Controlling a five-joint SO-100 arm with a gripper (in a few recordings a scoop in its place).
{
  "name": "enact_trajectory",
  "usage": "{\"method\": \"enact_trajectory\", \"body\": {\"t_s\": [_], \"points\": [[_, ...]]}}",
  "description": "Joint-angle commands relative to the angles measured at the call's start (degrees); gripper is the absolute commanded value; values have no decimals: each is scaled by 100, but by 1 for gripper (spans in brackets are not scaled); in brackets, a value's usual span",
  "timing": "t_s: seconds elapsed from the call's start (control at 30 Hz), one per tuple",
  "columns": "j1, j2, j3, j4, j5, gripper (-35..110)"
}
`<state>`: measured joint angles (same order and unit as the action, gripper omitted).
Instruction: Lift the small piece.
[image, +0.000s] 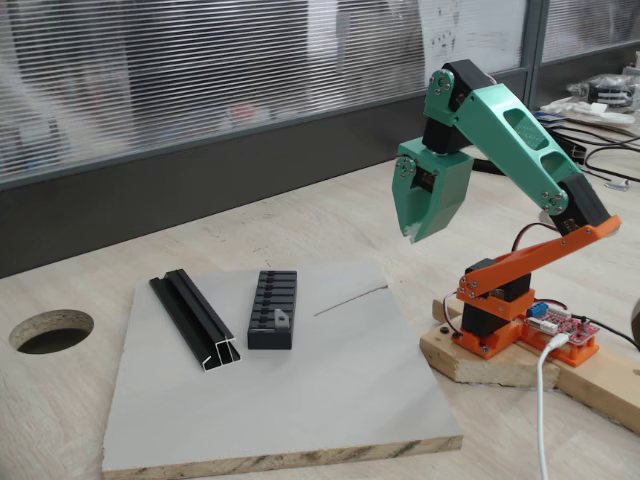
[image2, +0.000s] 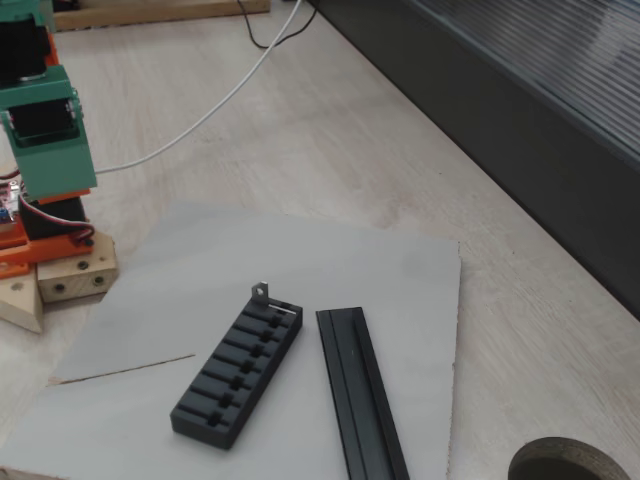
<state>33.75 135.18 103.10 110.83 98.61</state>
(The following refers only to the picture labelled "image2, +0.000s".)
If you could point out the small silver metal bracket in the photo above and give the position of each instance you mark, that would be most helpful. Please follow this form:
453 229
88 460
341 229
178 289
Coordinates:
260 295

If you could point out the glass partition with blinds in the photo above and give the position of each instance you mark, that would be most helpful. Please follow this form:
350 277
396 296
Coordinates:
550 50

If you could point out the wooden block with screw holes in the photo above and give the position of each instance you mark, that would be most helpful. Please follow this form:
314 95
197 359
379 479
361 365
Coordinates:
75 285

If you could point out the black slotted holder block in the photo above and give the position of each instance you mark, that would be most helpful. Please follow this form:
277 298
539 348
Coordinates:
225 380

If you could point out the grey plywood board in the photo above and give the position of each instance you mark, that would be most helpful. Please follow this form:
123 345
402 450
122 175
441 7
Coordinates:
150 280

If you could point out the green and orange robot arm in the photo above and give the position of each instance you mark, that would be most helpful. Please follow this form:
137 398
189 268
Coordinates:
25 50

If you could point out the red controller circuit board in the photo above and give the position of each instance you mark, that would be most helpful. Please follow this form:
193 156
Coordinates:
6 200

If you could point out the long wooden plank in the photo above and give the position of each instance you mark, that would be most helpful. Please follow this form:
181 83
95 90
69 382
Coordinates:
150 12

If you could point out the black aluminium profile rail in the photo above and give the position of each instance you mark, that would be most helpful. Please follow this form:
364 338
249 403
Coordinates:
350 390

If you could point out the light wooden base board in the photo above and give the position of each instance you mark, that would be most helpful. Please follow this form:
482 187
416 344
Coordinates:
17 305

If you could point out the orange controller board holder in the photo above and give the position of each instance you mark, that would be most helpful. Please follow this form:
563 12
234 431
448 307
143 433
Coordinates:
10 270

